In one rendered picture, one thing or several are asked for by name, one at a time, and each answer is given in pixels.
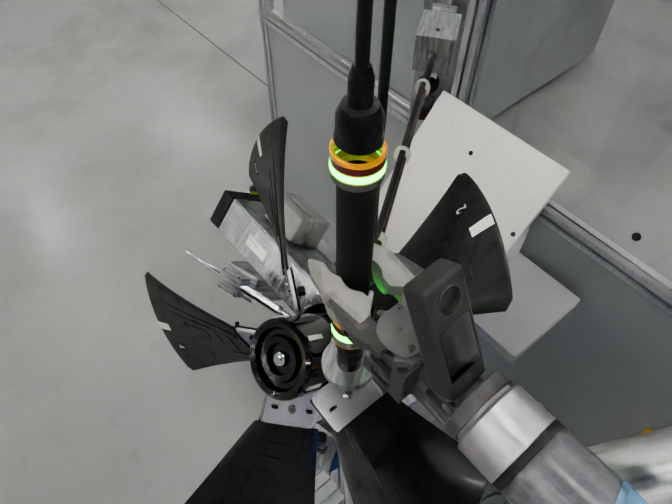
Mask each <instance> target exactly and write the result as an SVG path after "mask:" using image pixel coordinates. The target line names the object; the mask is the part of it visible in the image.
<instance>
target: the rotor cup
mask: <svg viewBox="0 0 672 504"><path fill-rule="evenodd" d="M316 334H322V336H323V338H321V339H316V340H311V341H310V340H309V338H308V336H311V335H316ZM331 339H332V331H331V318H330V317H329V316H328V314H327V311H326V308H325V304H324V303H319V304H315V305H312V306H310V307H308V308H307V309H305V310H304V311H303V312H302V314H296V315H289V316H281V317H275V318H271V319H269V320H267V321H265V322H263V323H262V324H261V325H260V326H259V327H258V328H257V330H256V331H255V333H254V335H253V337H252V340H251V344H250V350H249V360H250V367H251V371H252V374H253V377H254V379H255V381H256V383H257V384H258V386H259V387H260V389H261V390H262V391H263V392H264V393H265V394H266V395H268V396H269V397H271V398H273V399H275V400H279V401H291V400H294V399H297V398H300V397H303V396H306V395H309V394H312V393H315V392H318V391H319V390H320V389H322V388H323V387H324V386H326V385H327V384H328V383H329V382H328V380H327V379H326V378H325V376H324V374H323V371H322V355H323V352H324V350H325V346H328V345H329V344H330V343H331ZM276 352H281V353H283V355H284V357H285V363H284V365H283V366H281V367H279V366H277V365H276V364H275V362H274V355H275V353H276ZM320 362H321V366H319V364H320ZM320 383H322V384H321V386H320V387H318V388H315V389H312V390H309V391H306V390H307V389H308V387H311V386H314V385H317V384H320Z"/></svg>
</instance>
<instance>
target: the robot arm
mask: <svg viewBox="0 0 672 504"><path fill-rule="evenodd" d="M308 266H309V271H310V276H311V279H312V281H313V283H314V285H315V287H316V289H317V291H318V293H319V294H320V296H321V298H322V299H323V301H324V304H325V308H326V311H327V314H328V316H329V317H330V318H331V319H332V320H333V321H334V322H335V323H336V324H338V325H339V326H340V328H341V330H342V331H343V333H344V335H345V336H346V337H347V339H348V340H349V341H350V342H351V343H352V344H353V345H355V346H356V347H357V348H359V349H362V350H368V351H370V352H371V354H370V357H369V356H368V355H367V354H365V355H364V362H363V366H364V367H365V368H366V369H367V370H368V371H369V372H370V373H371V374H372V376H373V377H374V378H375V379H376V380H377V381H378V382H379V383H380V384H381V385H382V386H383V388H384V389H385V390H386V391H387V392H388V393H389V394H390V395H391V396H392V397H393V398H394V399H395V401H396V402H397V403H398V404H399V403H400V402H401V401H402V400H404V399H405V398H406V397H407V396H408V395H410V394H412V395H413V396H414V397H415V398H416V399H417V400H418V401H419V402H420V403H421V404H422V405H423V406H424V407H425V408H426V409H427V410H428V411H429V412H430V414H431V415H432V416H433V417H434V418H435V419H436V420H437V421H438V422H439V423H440V424H441V425H442V426H443V427H444V430H445V431H446V432H447V433H448V434H449V435H450V436H451V437H452V438H453V439H454V440H457V439H459V442H458V449H459V450H460V451H461V452H462V453H463V454H464V455H465V456H466V458H467V459H468V460H469V461H470V462H471V463H472V464H473V465H474V466H475V467H476V468H477V469H478V470H479V471H480V472H481V474H482V475H483V476H484V477H485V478H486V479H487V481H486V484H485V488H484V493H483V495H482V498H481V500H480V503H479V504H672V426H670V427H666V428H662V429H658V430H654V431H650V432H646V433H642V434H638V435H634V436H630V437H626V438H622V439H618V440H614V441H610V442H606V443H602V444H598V445H594V446H590V447H587V446H586V445H584V444H583V443H582V442H581V441H580V440H579V439H578V438H577V437H576V436H575V435H574V434H573V433H571V432H570V431H569V430H568V429H567V428H566V427H565V426H564V425H563V424H561V423H560V422H559V421H558V420H557V419H556V418H555V417H554V416H553V415H552V414H550V413H549V412H548V411H547V410H546V409H547V408H546V406H545V404H543V403H542V402H537V401H536V400H535V399H534V398H533V397H532V396H531V395H530V394H529V393H528V392H527V391H525V390H524V389H523V388H522V387H521V386H520V385H514V386H512V387H511V384H512V382H513V381H512V380H511V379H510V378H509V377H508V376H507V375H506V374H505V373H503V372H502V371H501V370H499V371H497V372H495V373H494V374H493V375H491V376H490V377H489V378H488V379H486V380H485V381H484V380H483V379H482V378H481V377H480V376H481V375H482V374H483V373H484V372H485V367H484V362H483V358H482V353H481V349H480V344H479V340H478V335H477V331H476V326H475V322H474V317H473V313H472V308H471V304H470V299H469V295H468V290H467V286H466V281H465V277H464V272H463V268H462V266H461V265H460V264H458V263H455V262H452V261H449V260H446V259H442V258H440V259H438V260H436V261H435V262H434V263H432V264H431V265H430V266H429V267H427V268H426V269H425V270H424V269H423V268H422V267H420V266H419V265H417V264H415V263H414V262H412V261H410V260H408V259H407V258H405V257H403V256H402V255H400V254H398V253H393V252H392V251H390V250H388V249H386V248H384V247H382V246H380V245H378V244H375V243H374V248H373V258H372V268H371V270H372V275H373V279H374V282H375V284H376V286H377V287H378V289H379V290H380V291H381V292H382V293H383V294H387V293H388V294H389V295H394V297H395V298H396V299H397V300H398V301H399V303H398V304H396V305H395V306H394V307H392V308H391V309H390V310H388V311H384V310H378V311H377V314H376V320H377V324H376V322H375V321H374V320H373V319H372V317H370V309H371V298H370V297H368V296H367V295H366V294H364V293H363V292H361V291H356V290H353V289H351V288H349V287H348V286H347V285H346V284H345V283H344V282H343V280H342V278H341V277H340V276H338V275H335V274H333V273H332V272H331V271H330V270H329V269H328V267H327V263H325V262H323V261H320V260H317V259H314V258H310V259H309V260H308ZM373 367H374V368H375V369H376V370H377V371H378V372H379V373H380V374H381V375H382V377H383V378H384V379H385V380H386V381H387V382H388V383H389V384H390V388H389V387H388V386H387V385H386V384H385V383H384V381H383V380H382V379H381V378H380V377H379V376H378V375H377V374H376V373H375V372H374V371H373ZM555 419H556V420H555ZM554 420H555V421H554ZM553 421H554V422H553ZM552 422H553V423H552ZM551 423H552V424H551ZM550 424H551V425H550ZM549 425H550V426H549ZM548 426H549V427H548ZM547 427H548V428H547ZM546 428H547V429H546ZM545 429H546V430H545ZM544 430H545V431H544ZM543 431H544V432H543ZM542 432H543V433H542ZM541 433H542V434H541ZM540 434H541V435H540ZM539 435H540V436H539ZM538 436H539V438H538V439H536V438H537V437H538ZM529 446H530V447H529ZM528 447H529V448H528ZM527 448H528V449H527ZM526 449H527V450H526ZM525 450H526V451H525Z"/></svg>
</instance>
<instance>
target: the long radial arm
mask: <svg viewBox="0 0 672 504"><path fill-rule="evenodd" d="M265 212H266V211H265V209H264V206H263V204H262V202H259V201H250V200H242V199H234V201H233V202H232V204H231V206H230V208H229V210H228V212H227V214H226V216H225V218H224V220H223V222H222V224H221V226H220V228H219V229H220V230H221V231H222V233H223V234H224V235H225V236H226V237H227V238H228V239H229V240H230V242H231V243H232V244H233V245H234V246H235V247H236V248H237V249H238V250H239V252H240V253H241V254H242V255H243V256H244V257H245V258H246V259H247V261H248V262H249V263H250V264H251V265H252V266H253V267H254V268H255V269H256V271H257V272H258V273H259V274H260V275H261V276H262V277H263V278H264V280H265V281H266V282H267V283H268V284H269V285H270V286H271V287H272V288H273V290H274V291H275V292H276V293H277V294H278V295H279V296H280V297H281V299H282V300H283V301H284V302H285V303H286V304H287V305H288V306H289V307H290V309H291V310H292V311H293V312H294V313H295V314H297V313H296V311H295V307H294V302H293V297H288V294H287V290H291V288H290V283H289V279H288V278H287V277H286V276H283V273H282V271H281V261H280V255H279V250H278V246H277V242H276V239H275V235H274V232H273V229H272V226H271V223H270V221H269V220H268V219H267V218H266V216H265ZM286 246H287V256H288V265H289V269H290V267H292V269H293V273H294V277H295V282H296V287H298V286H303V285H304V288H305V292H306V295H304V296H300V297H299V301H300V305H301V310H302V312H303V311H304V310H305V309H307V307H306V305H312V303H311V301H310V299H315V300H317V299H316V297H315V294H319V293H318V291H317V289H316V287H315V285H314V283H313V281H312V279H311V276H310V271H309V266H308V260H309V259H310V258H314V259H317V260H320V261H323V262H325V263H327V267H328V269H329V270H330V271H331V272H332V273H333V274H335V275H336V266H335V265H334V264H333V263H332V262H331V261H330V260H329V259H328V258H327V257H326V256H325V255H324V254H323V253H322V252H321V251H320V250H319V249H318V248H317V247H315V248H306V247H304V246H303V245H298V244H293V242H291V241H289V240H288V239H287V238H286ZM319 295H320V294H319Z"/></svg>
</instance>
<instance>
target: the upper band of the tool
mask: <svg viewBox="0 0 672 504"><path fill-rule="evenodd" d="M334 146H335V143H334V140H333V138H332V140H331V141H330V145H329V152H330V155H331V157H332V159H333V160H334V161H335V162H336V163H337V164H339V165H340V166H342V167H344V168H347V169H352V170H366V169H371V168H373V167H376V166H378V165H379V164H380V163H382V162H383V161H384V159H385V158H386V155H387V148H388V147H387V143H386V141H385V139H384V143H383V145H382V147H381V148H380V149H379V150H378V151H377V152H374V153H372V154H369V156H368V155H363V156H357V155H347V153H345V152H343V151H341V150H340V149H338V148H337V146H335V147H334ZM333 147H334V148H333ZM382 148H383V149H382ZM339 150H340V151H339ZM337 151H338V152H337ZM336 152H337V153H336ZM378 152H379V153H380V154H381V155H380V154H379V153H378ZM344 155H346V156H344ZM342 156H343V157H342ZM371 156H372V157H371ZM340 157H341V158H340ZM373 157H374V158H373ZM375 158H376V159H375ZM351 160H363V161H366V162H369V163H365V164H353V163H349V162H347V161H351ZM332 167H333V166H332ZM333 168H334V167H333ZM383 168H384V167H383ZM383 168H382V169H383ZM334 169H335V168H334ZM382 169H381V170H382ZM335 170H336V169H335ZM381 170H380V171H381ZM336 171H337V170H336ZM380 171H378V172H380ZM337 172H339V171H337ZM378 172H377V173H378ZM339 173H340V172H339ZM377 173H375V174H377ZM340 174H342V173H340ZM375 174H372V175H369V176H364V177H353V176H348V175H345V174H342V175H344V176H347V177H351V178H366V177H370V176H373V175H375ZM332 175H333V174H332ZM333 176H334V175H333ZM382 176H383V175H382ZM382 176H381V177H382ZM334 177H335V176H334ZM381 177H380V178H381ZM335 178H336V177H335ZM380 178H379V179H380ZM336 179H337V178H336ZM379 179H377V180H379ZM337 180H339V179H337ZM377 180H376V181H377ZM339 181H340V182H342V183H345V182H343V181H341V180H339ZM376 181H374V182H376ZM374 182H371V183H368V184H362V185H354V184H349V183H345V184H348V185H353V186H364V185H369V184H372V183H374Z"/></svg>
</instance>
